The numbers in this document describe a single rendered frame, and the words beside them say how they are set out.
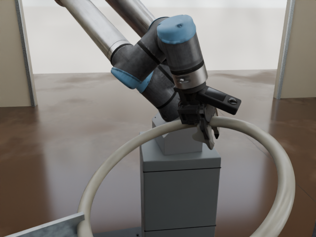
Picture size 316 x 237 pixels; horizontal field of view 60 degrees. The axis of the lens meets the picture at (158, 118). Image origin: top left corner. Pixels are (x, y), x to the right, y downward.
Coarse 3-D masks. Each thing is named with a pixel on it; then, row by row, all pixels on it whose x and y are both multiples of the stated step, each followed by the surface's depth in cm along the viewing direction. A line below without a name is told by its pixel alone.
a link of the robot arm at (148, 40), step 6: (162, 18) 77; (150, 24) 79; (156, 24) 75; (150, 30) 76; (156, 30) 73; (144, 36) 76; (150, 36) 75; (156, 36) 72; (144, 42) 75; (150, 42) 75; (156, 42) 74; (150, 48) 75; (156, 48) 75; (156, 54) 75; (162, 54) 76; (162, 60) 78
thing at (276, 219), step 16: (160, 128) 82; (176, 128) 81; (240, 128) 70; (256, 128) 66; (128, 144) 80; (272, 144) 60; (112, 160) 76; (288, 160) 55; (96, 176) 72; (288, 176) 52; (288, 192) 49; (80, 208) 63; (272, 208) 47; (288, 208) 47; (80, 224) 59; (272, 224) 45
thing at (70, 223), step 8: (72, 216) 59; (80, 216) 59; (48, 224) 56; (56, 224) 57; (64, 224) 58; (72, 224) 59; (24, 232) 54; (32, 232) 55; (40, 232) 56; (48, 232) 57; (56, 232) 57; (64, 232) 58; (72, 232) 59
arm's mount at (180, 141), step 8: (152, 120) 161; (160, 120) 153; (192, 128) 139; (160, 136) 145; (168, 136) 137; (176, 136) 138; (184, 136) 139; (160, 144) 146; (168, 144) 139; (176, 144) 140; (184, 144) 141; (192, 144) 142; (200, 144) 143; (168, 152) 140; (176, 152) 141; (184, 152) 142
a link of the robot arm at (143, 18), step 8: (112, 0) 112; (120, 0) 112; (128, 0) 113; (136, 0) 116; (120, 8) 115; (128, 8) 115; (136, 8) 116; (144, 8) 118; (120, 16) 120; (128, 16) 117; (136, 16) 117; (144, 16) 118; (152, 16) 121; (128, 24) 122; (136, 24) 119; (144, 24) 120; (136, 32) 124; (144, 32) 122; (160, 64) 134; (168, 72) 132
